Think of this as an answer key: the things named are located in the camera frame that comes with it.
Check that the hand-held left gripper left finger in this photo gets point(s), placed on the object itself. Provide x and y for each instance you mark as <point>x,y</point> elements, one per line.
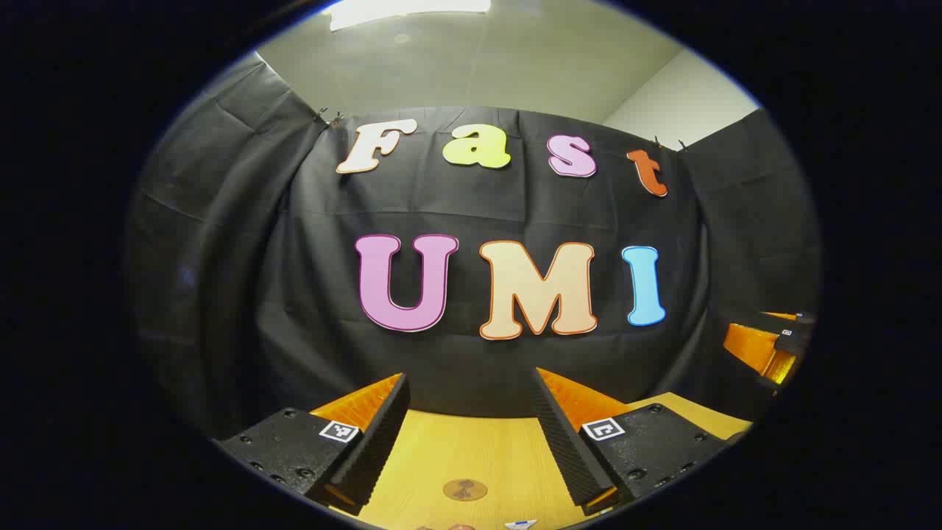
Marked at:
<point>375,449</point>

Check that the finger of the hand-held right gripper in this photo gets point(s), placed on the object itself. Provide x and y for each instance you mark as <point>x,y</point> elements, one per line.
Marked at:
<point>791,318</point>
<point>751,346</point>

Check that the wooden desktop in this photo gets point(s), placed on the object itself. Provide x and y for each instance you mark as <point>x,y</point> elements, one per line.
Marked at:
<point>486,449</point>

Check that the round brown coaster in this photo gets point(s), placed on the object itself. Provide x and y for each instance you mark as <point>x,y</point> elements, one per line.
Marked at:
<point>464,489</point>

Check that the ceiling light panel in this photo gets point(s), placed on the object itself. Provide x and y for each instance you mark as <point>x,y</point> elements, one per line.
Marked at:
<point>408,11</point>

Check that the white toothpaste tube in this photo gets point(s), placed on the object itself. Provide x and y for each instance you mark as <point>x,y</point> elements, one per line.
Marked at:
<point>520,524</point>

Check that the black binder clip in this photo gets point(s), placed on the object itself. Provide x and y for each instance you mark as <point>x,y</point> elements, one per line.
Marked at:
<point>329,116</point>
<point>666,143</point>

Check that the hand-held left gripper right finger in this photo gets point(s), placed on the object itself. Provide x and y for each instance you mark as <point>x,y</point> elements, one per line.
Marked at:
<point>567,449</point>

